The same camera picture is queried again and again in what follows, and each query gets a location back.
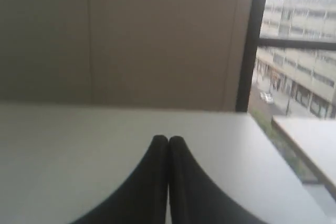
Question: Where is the grey building outside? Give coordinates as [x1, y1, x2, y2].
[255, 0, 335, 119]

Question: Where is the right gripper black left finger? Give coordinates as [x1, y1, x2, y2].
[74, 135, 169, 223]

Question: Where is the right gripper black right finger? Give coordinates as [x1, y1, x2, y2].
[169, 136, 264, 223]

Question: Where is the black window frame post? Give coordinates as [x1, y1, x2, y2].
[235, 0, 335, 112]

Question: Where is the white car outside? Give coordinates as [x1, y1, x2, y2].
[260, 92, 274, 104]

